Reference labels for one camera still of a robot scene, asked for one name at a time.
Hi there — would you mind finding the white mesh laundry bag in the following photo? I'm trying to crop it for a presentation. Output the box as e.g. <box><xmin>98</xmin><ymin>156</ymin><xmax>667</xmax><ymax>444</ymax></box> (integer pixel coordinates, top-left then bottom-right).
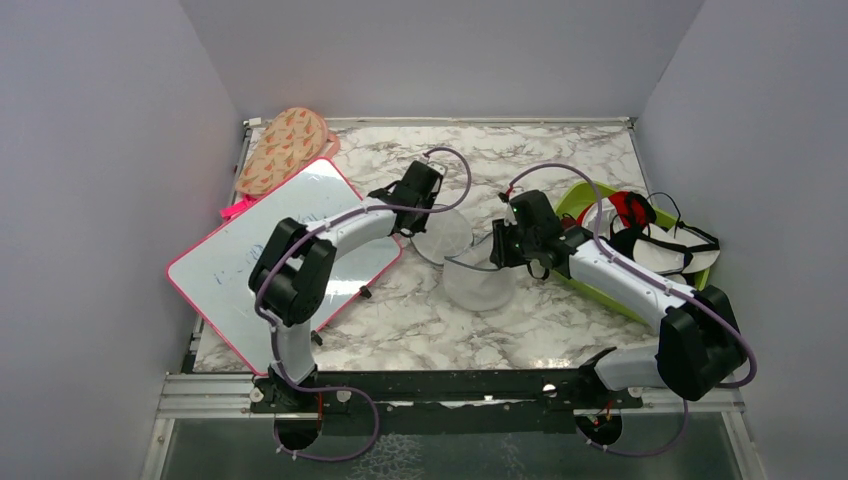
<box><xmin>411</xmin><ymin>209</ymin><xmax>516</xmax><ymax>312</ymax></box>

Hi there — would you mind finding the black bra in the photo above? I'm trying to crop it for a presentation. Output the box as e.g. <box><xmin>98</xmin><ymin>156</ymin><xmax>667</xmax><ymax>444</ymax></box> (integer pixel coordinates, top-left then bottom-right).
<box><xmin>599</xmin><ymin>218</ymin><xmax>721</xmax><ymax>276</ymax></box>

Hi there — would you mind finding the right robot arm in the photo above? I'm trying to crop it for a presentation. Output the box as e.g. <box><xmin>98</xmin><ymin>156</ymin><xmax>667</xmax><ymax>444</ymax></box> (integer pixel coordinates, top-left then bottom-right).
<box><xmin>490</xmin><ymin>190</ymin><xmax>751</xmax><ymax>407</ymax></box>

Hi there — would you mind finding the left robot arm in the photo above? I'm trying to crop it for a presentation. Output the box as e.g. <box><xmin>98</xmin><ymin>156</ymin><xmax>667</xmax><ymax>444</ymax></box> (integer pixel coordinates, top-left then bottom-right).
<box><xmin>248</xmin><ymin>161</ymin><xmax>443</xmax><ymax>411</ymax></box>

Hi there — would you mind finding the green plastic basket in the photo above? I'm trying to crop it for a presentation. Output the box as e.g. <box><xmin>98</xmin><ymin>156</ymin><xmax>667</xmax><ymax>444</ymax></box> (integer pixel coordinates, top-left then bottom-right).
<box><xmin>552</xmin><ymin>182</ymin><xmax>710</xmax><ymax>324</ymax></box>

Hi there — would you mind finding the red black garment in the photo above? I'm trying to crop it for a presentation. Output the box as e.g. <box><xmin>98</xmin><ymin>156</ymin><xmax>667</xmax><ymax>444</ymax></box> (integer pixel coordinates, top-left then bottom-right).
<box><xmin>577</xmin><ymin>191</ymin><xmax>657</xmax><ymax>233</ymax></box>

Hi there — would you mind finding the tulip patterned oven mitt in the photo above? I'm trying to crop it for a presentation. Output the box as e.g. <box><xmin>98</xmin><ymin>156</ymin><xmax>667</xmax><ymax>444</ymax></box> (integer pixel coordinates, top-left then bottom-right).
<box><xmin>235</xmin><ymin>107</ymin><xmax>341</xmax><ymax>198</ymax></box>

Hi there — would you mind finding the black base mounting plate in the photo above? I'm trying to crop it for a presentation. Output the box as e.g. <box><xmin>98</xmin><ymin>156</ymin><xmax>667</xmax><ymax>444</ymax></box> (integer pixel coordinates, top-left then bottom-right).
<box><xmin>249</xmin><ymin>368</ymin><xmax>643</xmax><ymax>437</ymax></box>

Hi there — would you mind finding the pink marker clip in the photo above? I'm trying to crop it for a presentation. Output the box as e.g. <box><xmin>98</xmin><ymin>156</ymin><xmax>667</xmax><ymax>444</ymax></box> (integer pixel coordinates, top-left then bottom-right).
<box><xmin>219</xmin><ymin>200</ymin><xmax>254</xmax><ymax>221</ymax></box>

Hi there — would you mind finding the pink framed whiteboard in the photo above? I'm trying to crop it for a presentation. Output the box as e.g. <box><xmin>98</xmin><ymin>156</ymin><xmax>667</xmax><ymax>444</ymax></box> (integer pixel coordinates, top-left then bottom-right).
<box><xmin>166</xmin><ymin>158</ymin><xmax>361</xmax><ymax>375</ymax></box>

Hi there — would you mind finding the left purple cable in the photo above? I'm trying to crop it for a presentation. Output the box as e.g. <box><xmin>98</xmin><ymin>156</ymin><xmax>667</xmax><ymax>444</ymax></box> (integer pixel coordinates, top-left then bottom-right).
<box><xmin>252</xmin><ymin>146</ymin><xmax>473</xmax><ymax>464</ymax></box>

